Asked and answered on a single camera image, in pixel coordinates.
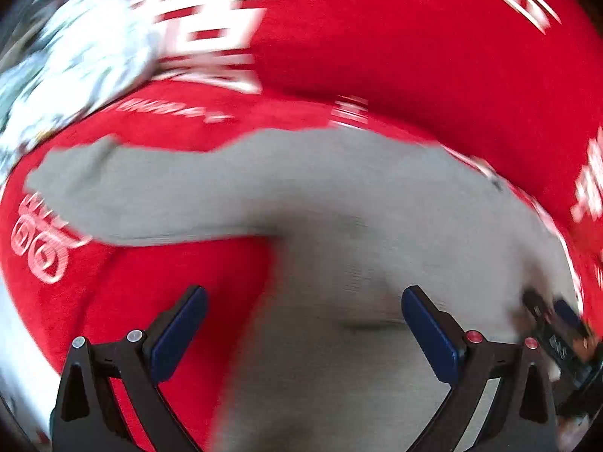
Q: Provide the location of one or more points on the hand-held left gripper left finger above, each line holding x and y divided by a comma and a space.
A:
181, 334

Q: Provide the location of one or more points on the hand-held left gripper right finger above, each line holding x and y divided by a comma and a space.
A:
431, 334

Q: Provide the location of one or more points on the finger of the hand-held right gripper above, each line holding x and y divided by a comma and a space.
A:
534, 306
567, 313

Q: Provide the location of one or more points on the grey knit garment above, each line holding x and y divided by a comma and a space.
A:
329, 245

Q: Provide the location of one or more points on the white patterned cloth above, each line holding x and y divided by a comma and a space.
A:
75, 70

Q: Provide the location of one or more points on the red printed blanket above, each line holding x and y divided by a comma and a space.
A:
377, 33

